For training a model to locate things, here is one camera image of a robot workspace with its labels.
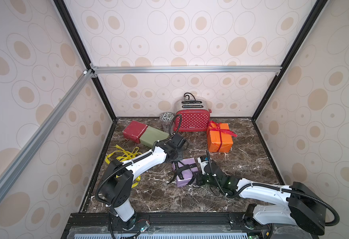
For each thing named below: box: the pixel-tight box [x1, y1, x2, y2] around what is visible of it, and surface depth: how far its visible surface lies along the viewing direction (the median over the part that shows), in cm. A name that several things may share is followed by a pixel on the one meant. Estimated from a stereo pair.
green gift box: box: [139, 125, 171, 148], surface depth 105 cm
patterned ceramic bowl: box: [159, 112, 175, 123], surface depth 119 cm
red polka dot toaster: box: [173, 99, 212, 133], surface depth 108 cm
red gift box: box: [122, 119, 149, 144], surface depth 105 cm
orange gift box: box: [206, 122, 234, 153], surface depth 99 cm
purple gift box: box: [172, 157, 199, 188], surface depth 85 cm
